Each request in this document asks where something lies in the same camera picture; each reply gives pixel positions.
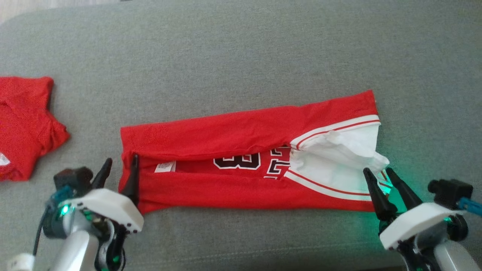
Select blue left cable connector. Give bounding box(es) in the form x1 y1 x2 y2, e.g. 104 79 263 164
46 186 75 208

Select grey sofa seat cushion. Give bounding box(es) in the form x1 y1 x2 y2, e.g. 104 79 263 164
0 0 482 271

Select red white basketball jersey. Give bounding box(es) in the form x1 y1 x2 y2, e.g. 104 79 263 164
118 90 390 215

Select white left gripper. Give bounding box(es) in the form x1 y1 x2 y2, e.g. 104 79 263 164
69 154 145 234

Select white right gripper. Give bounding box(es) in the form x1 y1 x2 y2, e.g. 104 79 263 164
363 167 466 251

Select red shorts white stripes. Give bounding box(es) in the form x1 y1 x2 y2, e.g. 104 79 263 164
0 76 71 182

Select blue cable connector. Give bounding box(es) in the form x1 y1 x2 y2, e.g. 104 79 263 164
46 186 75 208
458 198 482 218

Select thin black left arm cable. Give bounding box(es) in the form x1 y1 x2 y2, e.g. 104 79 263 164
32 208 50 257

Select blue right cable connector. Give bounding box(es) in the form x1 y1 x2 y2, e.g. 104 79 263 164
458 198 482 218

